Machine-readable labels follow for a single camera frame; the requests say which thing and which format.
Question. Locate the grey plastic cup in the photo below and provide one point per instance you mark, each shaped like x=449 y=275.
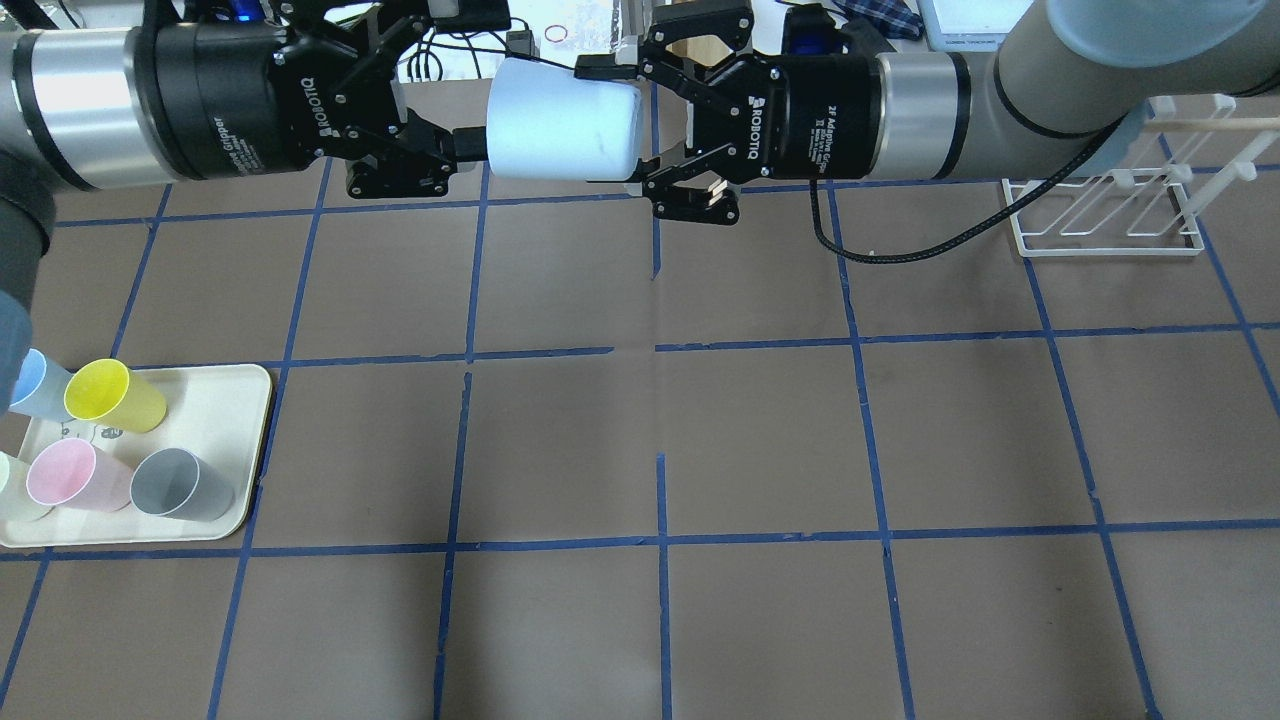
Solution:
x=173 y=483

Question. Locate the yellow plastic cup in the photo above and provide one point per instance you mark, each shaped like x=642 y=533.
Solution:
x=109 y=393

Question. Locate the light blue plastic cup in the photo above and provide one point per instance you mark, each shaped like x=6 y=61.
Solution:
x=544 y=124

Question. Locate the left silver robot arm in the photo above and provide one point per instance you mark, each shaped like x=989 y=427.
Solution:
x=70 y=124

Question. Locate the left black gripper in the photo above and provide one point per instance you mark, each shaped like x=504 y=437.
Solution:
x=215 y=98

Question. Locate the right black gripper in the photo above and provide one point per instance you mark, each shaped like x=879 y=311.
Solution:
x=825 y=115

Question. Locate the white wire cup rack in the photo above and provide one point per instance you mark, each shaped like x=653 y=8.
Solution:
x=1178 y=157

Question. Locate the pink plastic cup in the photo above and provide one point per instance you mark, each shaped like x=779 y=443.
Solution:
x=73 y=474

